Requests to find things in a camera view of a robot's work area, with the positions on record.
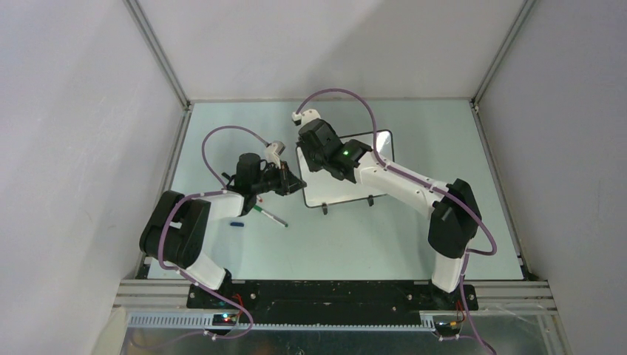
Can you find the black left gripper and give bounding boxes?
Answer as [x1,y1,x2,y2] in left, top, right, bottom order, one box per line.
[252,160,306,197]

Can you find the small black framed whiteboard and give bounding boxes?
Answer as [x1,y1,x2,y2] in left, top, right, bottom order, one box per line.
[296,129,395,209]

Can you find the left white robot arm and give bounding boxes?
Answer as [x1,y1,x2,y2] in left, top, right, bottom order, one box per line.
[139,153,307,308]

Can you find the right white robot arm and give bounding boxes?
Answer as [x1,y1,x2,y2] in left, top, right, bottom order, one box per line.
[295,114,481,309]

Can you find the green capped whiteboard marker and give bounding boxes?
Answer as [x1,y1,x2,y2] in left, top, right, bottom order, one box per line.
[253,205,288,228]

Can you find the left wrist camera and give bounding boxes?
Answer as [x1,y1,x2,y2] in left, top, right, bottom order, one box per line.
[264,141,285,168]

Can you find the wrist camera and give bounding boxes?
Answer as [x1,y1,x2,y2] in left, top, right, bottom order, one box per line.
[264,141,285,168]
[291,109,321,127]

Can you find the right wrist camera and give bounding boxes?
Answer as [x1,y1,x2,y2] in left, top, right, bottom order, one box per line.
[291,109,321,127]

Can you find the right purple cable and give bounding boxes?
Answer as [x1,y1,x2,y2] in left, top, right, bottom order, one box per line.
[296,88,498,355]

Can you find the purple cable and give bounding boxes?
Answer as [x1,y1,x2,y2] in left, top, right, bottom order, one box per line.
[156,125,271,342]
[296,88,498,355]

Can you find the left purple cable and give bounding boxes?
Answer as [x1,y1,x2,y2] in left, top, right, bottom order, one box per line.
[156,125,271,342]

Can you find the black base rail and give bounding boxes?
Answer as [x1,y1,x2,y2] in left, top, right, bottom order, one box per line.
[186,280,478,327]

